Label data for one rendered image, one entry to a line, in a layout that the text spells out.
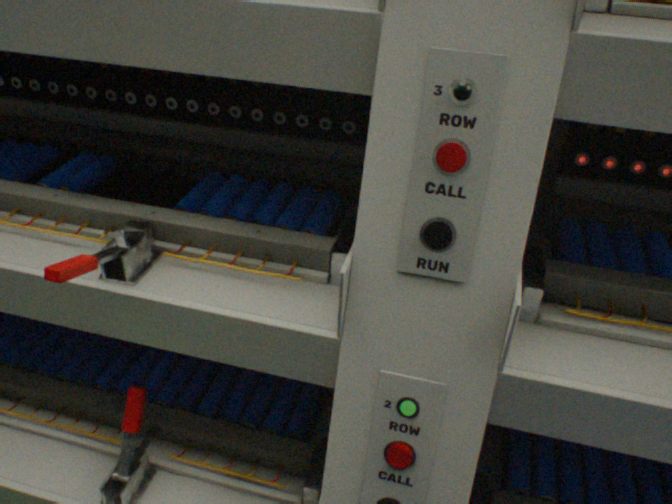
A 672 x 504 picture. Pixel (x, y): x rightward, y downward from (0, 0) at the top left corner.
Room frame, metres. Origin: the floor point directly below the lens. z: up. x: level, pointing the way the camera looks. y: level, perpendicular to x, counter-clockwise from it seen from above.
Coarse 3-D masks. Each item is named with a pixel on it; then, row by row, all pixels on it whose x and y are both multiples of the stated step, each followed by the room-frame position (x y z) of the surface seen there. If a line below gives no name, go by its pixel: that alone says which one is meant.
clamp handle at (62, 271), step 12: (120, 240) 0.37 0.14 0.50; (108, 252) 0.36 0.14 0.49; (120, 252) 0.37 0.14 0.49; (60, 264) 0.32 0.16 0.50; (72, 264) 0.32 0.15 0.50; (84, 264) 0.33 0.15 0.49; (96, 264) 0.34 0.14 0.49; (48, 276) 0.31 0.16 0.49; (60, 276) 0.31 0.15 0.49; (72, 276) 0.32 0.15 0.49
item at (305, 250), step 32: (0, 192) 0.43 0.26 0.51; (32, 192) 0.44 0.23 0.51; (64, 192) 0.44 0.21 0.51; (96, 224) 0.42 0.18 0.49; (160, 224) 0.41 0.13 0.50; (192, 224) 0.40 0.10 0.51; (224, 224) 0.41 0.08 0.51; (256, 224) 0.41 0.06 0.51; (256, 256) 0.40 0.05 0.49; (288, 256) 0.39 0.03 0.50; (320, 256) 0.38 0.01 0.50
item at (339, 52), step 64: (0, 0) 0.38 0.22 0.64; (64, 0) 0.37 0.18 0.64; (128, 0) 0.36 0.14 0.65; (192, 0) 0.35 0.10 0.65; (256, 0) 0.35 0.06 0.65; (320, 0) 0.35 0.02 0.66; (384, 0) 0.33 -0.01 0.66; (128, 64) 0.38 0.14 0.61; (192, 64) 0.37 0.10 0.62; (256, 64) 0.36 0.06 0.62; (320, 64) 0.35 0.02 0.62
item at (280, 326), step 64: (128, 128) 0.55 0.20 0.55; (192, 128) 0.54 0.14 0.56; (0, 256) 0.39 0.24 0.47; (64, 256) 0.40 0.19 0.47; (64, 320) 0.38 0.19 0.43; (128, 320) 0.37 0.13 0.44; (192, 320) 0.35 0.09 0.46; (256, 320) 0.34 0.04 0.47; (320, 320) 0.35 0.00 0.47; (320, 384) 0.35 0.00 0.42
